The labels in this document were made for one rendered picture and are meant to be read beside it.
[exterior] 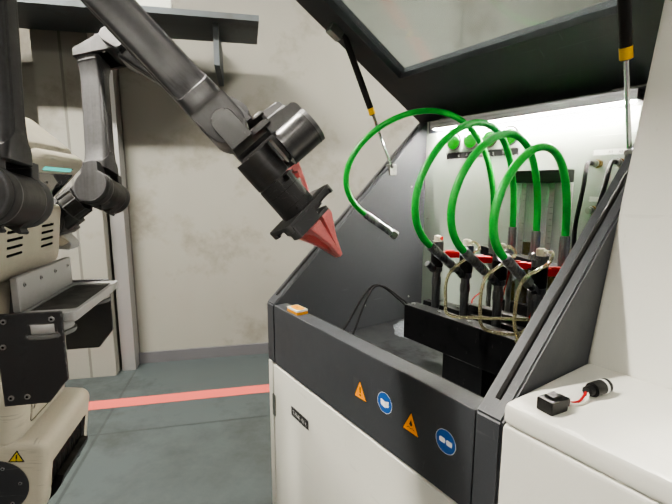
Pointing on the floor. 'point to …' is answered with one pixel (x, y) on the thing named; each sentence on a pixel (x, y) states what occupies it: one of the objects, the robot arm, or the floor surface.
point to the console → (619, 306)
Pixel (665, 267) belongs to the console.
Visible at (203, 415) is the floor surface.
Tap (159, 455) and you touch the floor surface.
